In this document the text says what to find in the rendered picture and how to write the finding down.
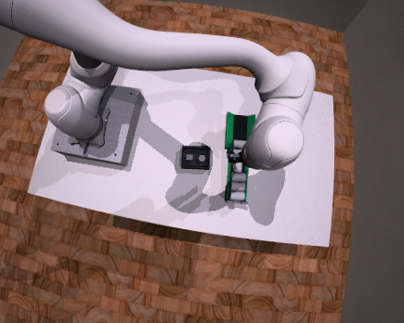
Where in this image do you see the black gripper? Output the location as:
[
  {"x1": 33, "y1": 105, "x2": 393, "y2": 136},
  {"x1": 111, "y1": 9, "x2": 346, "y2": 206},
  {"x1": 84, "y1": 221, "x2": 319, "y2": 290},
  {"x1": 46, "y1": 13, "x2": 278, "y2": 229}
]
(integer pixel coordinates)
[{"x1": 228, "y1": 151, "x2": 248, "y2": 167}]

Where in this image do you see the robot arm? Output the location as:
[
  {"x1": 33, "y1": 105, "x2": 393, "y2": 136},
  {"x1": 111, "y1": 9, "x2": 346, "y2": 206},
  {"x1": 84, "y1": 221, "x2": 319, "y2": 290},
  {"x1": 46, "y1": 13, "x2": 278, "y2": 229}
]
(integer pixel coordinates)
[{"x1": 0, "y1": 0, "x2": 316, "y2": 171}]

